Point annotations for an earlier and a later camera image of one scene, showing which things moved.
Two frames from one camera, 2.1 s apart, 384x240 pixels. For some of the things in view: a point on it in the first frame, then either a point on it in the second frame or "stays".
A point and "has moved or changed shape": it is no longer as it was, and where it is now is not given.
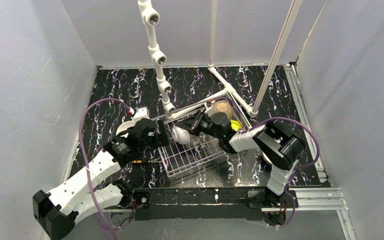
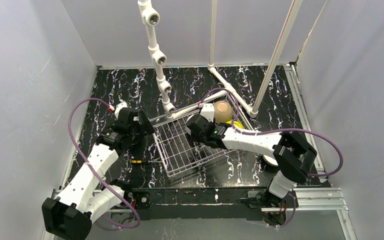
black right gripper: [196, 121] to [192, 128]
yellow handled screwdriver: [140, 161] stays
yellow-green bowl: [236, 125] stays
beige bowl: [222, 106] stays
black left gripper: [160, 133] to [143, 120]
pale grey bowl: [182, 136] has moved or changed shape
